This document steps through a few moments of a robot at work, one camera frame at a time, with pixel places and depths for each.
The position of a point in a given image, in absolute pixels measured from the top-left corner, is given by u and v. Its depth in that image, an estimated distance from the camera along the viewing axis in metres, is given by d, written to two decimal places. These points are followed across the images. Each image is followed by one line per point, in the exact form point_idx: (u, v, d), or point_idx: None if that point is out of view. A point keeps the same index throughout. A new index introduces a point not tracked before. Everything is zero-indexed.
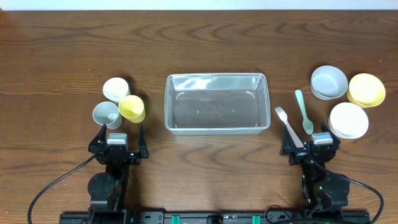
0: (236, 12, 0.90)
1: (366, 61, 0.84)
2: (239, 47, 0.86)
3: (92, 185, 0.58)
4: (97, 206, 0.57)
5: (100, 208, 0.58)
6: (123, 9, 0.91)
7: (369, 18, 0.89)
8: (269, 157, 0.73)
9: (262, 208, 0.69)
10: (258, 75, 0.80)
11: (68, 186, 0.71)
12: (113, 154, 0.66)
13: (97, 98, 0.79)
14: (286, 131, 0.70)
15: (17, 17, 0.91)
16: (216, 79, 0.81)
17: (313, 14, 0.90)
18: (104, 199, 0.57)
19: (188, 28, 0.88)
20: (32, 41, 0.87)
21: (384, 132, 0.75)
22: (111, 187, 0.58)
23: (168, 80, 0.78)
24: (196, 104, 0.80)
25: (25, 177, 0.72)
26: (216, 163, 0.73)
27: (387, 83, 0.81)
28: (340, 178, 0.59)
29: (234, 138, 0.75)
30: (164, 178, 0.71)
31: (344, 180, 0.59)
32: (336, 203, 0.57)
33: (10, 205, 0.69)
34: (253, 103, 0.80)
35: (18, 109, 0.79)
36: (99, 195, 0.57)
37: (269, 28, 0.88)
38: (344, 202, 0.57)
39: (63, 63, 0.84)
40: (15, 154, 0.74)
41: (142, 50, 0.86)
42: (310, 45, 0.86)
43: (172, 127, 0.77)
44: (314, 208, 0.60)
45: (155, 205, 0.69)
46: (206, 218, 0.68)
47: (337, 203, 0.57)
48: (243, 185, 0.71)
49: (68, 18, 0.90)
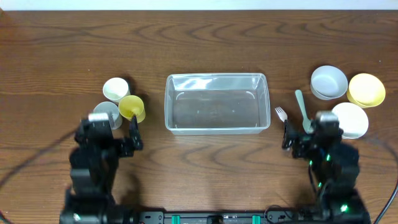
0: (235, 12, 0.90)
1: (366, 61, 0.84)
2: (240, 47, 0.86)
3: (77, 154, 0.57)
4: (79, 180, 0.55)
5: (82, 182, 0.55)
6: (122, 9, 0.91)
7: (368, 18, 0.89)
8: (269, 157, 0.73)
9: (262, 208, 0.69)
10: (258, 75, 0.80)
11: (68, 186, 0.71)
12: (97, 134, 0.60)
13: (97, 98, 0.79)
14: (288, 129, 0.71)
15: (16, 17, 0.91)
16: (216, 79, 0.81)
17: (313, 14, 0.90)
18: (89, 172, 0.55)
19: (188, 28, 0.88)
20: (31, 41, 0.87)
21: (384, 132, 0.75)
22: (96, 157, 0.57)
23: (168, 80, 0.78)
24: (196, 104, 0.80)
25: (25, 177, 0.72)
26: (216, 163, 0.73)
27: (387, 83, 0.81)
28: (347, 146, 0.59)
29: (234, 138, 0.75)
30: (164, 178, 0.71)
31: (351, 147, 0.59)
32: (347, 170, 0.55)
33: (9, 205, 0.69)
34: (253, 103, 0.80)
35: (18, 110, 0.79)
36: (83, 165, 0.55)
37: (269, 28, 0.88)
38: (356, 168, 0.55)
39: (63, 63, 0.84)
40: (15, 155, 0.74)
41: (142, 50, 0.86)
42: (310, 45, 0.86)
43: (172, 127, 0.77)
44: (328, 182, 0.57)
45: (155, 205, 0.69)
46: (206, 218, 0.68)
47: (349, 170, 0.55)
48: (243, 185, 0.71)
49: (67, 18, 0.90)
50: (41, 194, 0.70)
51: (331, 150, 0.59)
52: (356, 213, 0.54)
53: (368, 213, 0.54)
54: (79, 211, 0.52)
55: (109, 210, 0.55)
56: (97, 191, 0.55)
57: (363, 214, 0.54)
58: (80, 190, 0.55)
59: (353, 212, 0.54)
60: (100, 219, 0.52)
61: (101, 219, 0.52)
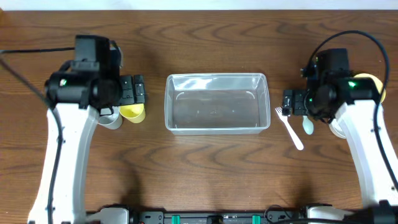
0: (236, 12, 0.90)
1: (366, 61, 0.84)
2: (240, 47, 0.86)
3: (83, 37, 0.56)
4: (83, 45, 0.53)
5: (84, 50, 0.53)
6: (123, 9, 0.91)
7: (368, 18, 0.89)
8: (269, 157, 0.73)
9: (262, 208, 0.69)
10: (258, 75, 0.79)
11: None
12: (115, 53, 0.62)
13: None
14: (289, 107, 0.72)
15: (16, 16, 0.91)
16: (216, 79, 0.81)
17: (314, 14, 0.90)
18: (92, 46, 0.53)
19: (188, 28, 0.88)
20: (31, 41, 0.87)
21: None
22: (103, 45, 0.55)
23: (168, 80, 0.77)
24: (196, 104, 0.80)
25: (25, 177, 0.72)
26: (216, 163, 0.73)
27: (387, 83, 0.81)
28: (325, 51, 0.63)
29: (234, 138, 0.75)
30: (164, 178, 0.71)
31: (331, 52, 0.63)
32: (335, 51, 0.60)
33: (10, 205, 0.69)
34: (253, 103, 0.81)
35: (18, 110, 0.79)
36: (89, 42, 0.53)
37: (270, 28, 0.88)
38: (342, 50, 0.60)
39: (63, 63, 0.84)
40: (15, 155, 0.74)
41: (142, 50, 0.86)
42: (311, 45, 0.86)
43: (172, 127, 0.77)
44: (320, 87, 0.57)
45: (155, 205, 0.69)
46: (206, 218, 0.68)
47: (335, 51, 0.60)
48: (243, 185, 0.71)
49: (67, 18, 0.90)
50: None
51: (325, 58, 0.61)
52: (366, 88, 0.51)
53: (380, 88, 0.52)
54: (69, 74, 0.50)
55: (103, 86, 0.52)
56: (97, 65, 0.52)
57: (372, 92, 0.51)
58: (78, 62, 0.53)
59: (362, 89, 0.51)
60: (87, 88, 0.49)
61: (89, 89, 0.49)
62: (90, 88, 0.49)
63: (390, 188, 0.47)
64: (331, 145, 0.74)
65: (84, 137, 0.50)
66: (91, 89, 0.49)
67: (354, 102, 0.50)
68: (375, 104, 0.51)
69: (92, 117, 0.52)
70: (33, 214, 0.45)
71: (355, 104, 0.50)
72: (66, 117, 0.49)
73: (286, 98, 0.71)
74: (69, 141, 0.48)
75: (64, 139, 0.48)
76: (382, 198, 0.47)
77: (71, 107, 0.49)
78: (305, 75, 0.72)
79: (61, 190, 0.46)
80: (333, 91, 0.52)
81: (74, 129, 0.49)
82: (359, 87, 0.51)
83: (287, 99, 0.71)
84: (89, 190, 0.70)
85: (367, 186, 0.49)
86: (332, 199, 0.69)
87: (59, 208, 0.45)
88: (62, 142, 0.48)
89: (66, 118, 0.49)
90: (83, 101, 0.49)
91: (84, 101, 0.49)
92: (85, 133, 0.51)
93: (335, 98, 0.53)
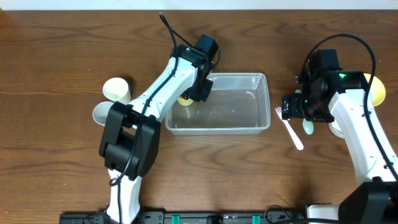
0: (235, 12, 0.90)
1: (366, 61, 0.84)
2: (240, 47, 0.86)
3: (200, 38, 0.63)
4: (204, 42, 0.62)
5: (202, 43, 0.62)
6: (122, 9, 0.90)
7: (368, 18, 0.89)
8: (269, 157, 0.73)
9: (261, 208, 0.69)
10: (258, 75, 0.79)
11: (73, 186, 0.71)
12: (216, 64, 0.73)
13: (96, 98, 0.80)
14: (292, 115, 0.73)
15: (14, 16, 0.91)
16: (216, 79, 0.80)
17: (314, 14, 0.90)
18: (209, 45, 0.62)
19: (188, 28, 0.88)
20: (31, 41, 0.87)
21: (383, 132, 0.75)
22: (208, 43, 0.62)
23: None
24: (196, 104, 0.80)
25: (25, 177, 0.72)
26: (216, 163, 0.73)
27: (387, 83, 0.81)
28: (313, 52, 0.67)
29: (234, 138, 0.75)
30: (165, 178, 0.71)
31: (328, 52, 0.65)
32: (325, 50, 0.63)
33: (10, 205, 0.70)
34: (253, 103, 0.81)
35: (17, 110, 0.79)
36: (204, 41, 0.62)
37: (270, 28, 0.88)
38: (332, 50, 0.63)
39: (63, 63, 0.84)
40: (15, 155, 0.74)
41: (141, 50, 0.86)
42: (310, 45, 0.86)
43: (172, 127, 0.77)
44: (313, 86, 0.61)
45: (155, 205, 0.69)
46: (206, 218, 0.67)
47: (326, 50, 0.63)
48: (243, 185, 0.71)
49: (66, 17, 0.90)
50: (41, 194, 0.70)
51: (315, 60, 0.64)
52: (354, 80, 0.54)
53: (366, 81, 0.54)
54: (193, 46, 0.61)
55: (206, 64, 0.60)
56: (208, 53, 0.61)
57: (361, 83, 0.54)
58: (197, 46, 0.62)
59: (351, 81, 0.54)
60: (200, 59, 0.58)
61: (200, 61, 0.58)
62: (203, 60, 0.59)
63: (384, 166, 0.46)
64: (331, 145, 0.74)
65: (178, 92, 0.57)
66: (203, 62, 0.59)
67: (345, 91, 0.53)
68: (365, 92, 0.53)
69: (191, 81, 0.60)
70: (131, 102, 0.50)
71: (346, 93, 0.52)
72: (184, 64, 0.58)
73: (284, 102, 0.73)
74: (179, 79, 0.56)
75: (175, 74, 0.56)
76: (374, 175, 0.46)
77: (187, 61, 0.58)
78: (300, 81, 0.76)
79: (160, 100, 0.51)
80: (324, 83, 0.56)
81: (186, 73, 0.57)
82: (348, 78, 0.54)
83: (286, 104, 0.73)
84: (89, 188, 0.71)
85: (362, 165, 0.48)
86: (332, 199, 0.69)
87: (151, 110, 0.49)
88: (173, 76, 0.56)
89: (183, 65, 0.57)
90: (196, 61, 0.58)
91: (196, 63, 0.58)
92: (187, 83, 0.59)
93: (328, 90, 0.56)
